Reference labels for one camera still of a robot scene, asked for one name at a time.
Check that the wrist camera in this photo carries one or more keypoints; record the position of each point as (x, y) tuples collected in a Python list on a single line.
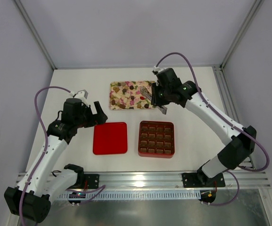
[(156, 70), (82, 95)]

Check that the aluminium rail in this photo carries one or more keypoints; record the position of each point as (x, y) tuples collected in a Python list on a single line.
[(225, 93), (172, 180)]

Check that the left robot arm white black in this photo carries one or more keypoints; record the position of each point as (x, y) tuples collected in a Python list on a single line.
[(32, 197)]

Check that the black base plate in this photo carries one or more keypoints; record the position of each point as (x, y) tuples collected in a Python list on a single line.
[(90, 181), (190, 180)]

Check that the slotted cable duct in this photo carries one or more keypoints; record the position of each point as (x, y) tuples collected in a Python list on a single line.
[(141, 195)]

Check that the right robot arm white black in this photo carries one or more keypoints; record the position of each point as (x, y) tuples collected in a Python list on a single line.
[(236, 139)]

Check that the metal tongs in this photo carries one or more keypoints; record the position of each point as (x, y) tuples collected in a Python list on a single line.
[(144, 91)]

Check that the red tin lid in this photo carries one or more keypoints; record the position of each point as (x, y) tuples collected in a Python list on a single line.
[(110, 138)]

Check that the floral tray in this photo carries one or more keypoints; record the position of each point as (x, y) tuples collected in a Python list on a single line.
[(126, 95)]

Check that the aluminium rail front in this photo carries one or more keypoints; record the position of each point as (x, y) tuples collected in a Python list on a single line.
[(172, 180)]

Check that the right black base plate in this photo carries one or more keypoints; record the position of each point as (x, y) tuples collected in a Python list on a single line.
[(190, 180)]

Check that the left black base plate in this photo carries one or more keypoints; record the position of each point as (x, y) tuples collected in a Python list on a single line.
[(90, 181)]

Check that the red chocolate box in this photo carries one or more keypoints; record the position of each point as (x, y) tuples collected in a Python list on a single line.
[(156, 139)]

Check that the aluminium rail right side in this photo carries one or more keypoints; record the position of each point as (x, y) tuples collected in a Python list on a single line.
[(225, 93)]

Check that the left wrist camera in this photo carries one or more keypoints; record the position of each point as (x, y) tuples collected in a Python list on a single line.
[(82, 95)]

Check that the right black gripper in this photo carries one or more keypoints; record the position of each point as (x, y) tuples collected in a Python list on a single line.
[(156, 94)]

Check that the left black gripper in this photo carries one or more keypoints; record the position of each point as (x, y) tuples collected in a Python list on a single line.
[(92, 116)]

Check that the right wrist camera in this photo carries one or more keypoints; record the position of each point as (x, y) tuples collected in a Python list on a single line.
[(156, 70)]

